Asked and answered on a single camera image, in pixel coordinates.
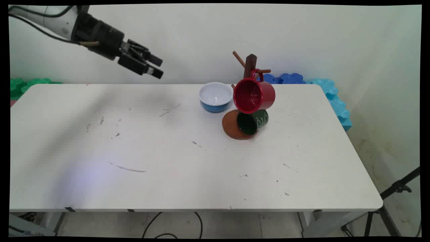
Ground dark green mug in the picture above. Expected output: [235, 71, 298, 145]
[236, 109, 269, 136]

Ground black floor cable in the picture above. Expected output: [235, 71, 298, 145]
[141, 211, 203, 239]

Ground dark blue foam mat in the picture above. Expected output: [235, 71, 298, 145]
[258, 73, 313, 85]

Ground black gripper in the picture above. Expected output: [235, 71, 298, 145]
[71, 13, 164, 80]

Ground brown wooden mug tree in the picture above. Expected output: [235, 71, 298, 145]
[222, 51, 271, 141]

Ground blue bowl with white inside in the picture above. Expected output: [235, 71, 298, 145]
[198, 82, 233, 113]

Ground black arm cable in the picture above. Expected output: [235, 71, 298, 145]
[8, 14, 82, 45]
[8, 5, 75, 18]

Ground grey table leg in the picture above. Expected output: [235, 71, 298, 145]
[40, 211, 68, 236]
[297, 210, 370, 238]

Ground black tripod stand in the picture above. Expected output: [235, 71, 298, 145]
[341, 166, 421, 238]

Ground green foam mat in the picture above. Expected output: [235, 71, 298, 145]
[10, 78, 63, 100]

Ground cyan foam mat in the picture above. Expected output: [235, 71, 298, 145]
[305, 78, 353, 132]

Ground red ceramic mug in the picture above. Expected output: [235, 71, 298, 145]
[233, 69, 276, 114]

